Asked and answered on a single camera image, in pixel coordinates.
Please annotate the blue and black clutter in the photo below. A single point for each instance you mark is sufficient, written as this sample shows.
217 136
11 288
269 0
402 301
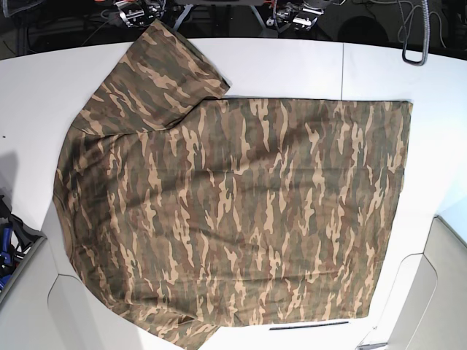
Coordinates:
18 245

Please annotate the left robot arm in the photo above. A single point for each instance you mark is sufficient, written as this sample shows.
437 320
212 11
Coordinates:
300 15

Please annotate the camouflage T-shirt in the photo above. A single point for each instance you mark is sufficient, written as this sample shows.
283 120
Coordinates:
184 211

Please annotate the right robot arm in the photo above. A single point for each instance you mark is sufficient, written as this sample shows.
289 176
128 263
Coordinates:
140 13

